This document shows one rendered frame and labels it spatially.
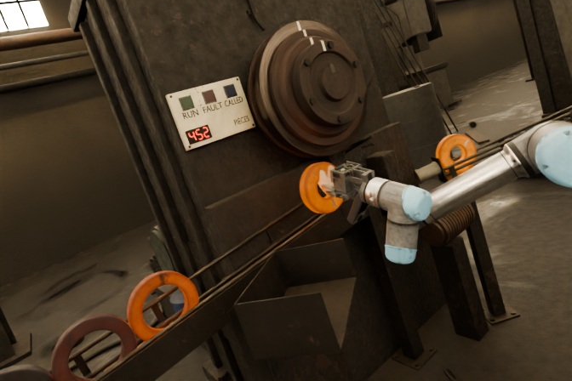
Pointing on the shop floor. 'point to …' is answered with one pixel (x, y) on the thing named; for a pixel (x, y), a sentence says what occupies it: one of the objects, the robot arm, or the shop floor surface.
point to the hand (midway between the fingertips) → (321, 181)
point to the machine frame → (247, 202)
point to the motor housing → (457, 272)
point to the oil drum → (418, 121)
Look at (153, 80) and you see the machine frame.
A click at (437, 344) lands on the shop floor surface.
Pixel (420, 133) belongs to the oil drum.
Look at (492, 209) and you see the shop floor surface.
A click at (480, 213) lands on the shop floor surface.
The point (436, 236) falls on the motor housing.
